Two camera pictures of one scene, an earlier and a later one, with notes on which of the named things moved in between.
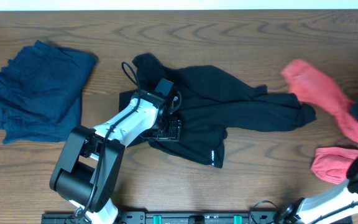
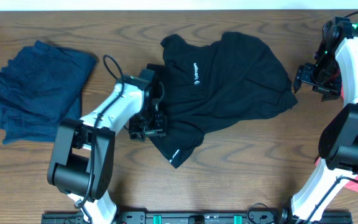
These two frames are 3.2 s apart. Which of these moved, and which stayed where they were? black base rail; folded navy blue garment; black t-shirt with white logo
Moved: black t-shirt with white logo
Stayed: folded navy blue garment; black base rail
